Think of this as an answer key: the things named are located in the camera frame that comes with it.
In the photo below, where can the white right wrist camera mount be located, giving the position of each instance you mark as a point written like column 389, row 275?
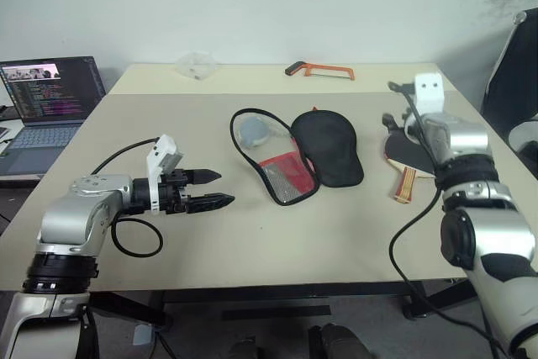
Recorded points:
column 428, row 90

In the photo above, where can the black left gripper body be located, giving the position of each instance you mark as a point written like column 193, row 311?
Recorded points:
column 174, row 197

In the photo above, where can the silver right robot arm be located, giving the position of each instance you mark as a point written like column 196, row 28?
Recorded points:
column 466, row 136

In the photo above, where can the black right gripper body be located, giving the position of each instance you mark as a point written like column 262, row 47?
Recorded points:
column 409, row 125

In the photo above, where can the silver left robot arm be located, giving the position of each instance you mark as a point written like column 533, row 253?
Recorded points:
column 71, row 216

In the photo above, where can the open grey laptop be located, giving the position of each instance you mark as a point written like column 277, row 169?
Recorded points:
column 50, row 98

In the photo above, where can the dark rounded shape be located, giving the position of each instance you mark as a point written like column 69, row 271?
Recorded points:
column 336, row 342

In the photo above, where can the black table tennis paddle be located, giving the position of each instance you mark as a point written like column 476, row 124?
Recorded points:
column 403, row 153

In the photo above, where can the orange hacksaw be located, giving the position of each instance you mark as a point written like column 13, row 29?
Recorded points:
column 332, row 69

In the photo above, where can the black mesh paddle case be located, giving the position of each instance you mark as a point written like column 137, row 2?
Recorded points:
column 332, row 149

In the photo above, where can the grey-blue round ball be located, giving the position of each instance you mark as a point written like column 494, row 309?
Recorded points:
column 253, row 132

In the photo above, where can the black table frame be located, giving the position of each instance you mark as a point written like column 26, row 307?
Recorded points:
column 277, row 289

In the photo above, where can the black chair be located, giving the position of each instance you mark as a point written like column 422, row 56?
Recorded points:
column 517, row 77

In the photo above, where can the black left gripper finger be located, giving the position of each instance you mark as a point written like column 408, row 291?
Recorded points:
column 207, row 176
column 210, row 201

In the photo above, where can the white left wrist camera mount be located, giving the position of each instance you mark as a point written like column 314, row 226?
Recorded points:
column 161, row 153

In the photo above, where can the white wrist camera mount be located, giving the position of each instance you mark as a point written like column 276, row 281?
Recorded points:
column 428, row 90
column 161, row 153

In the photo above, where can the white round object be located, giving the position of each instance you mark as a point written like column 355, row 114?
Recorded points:
column 523, row 136

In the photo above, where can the grey table foot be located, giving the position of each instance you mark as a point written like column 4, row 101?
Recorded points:
column 143, row 334

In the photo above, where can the clear plastic bag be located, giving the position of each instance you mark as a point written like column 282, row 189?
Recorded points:
column 196, row 65

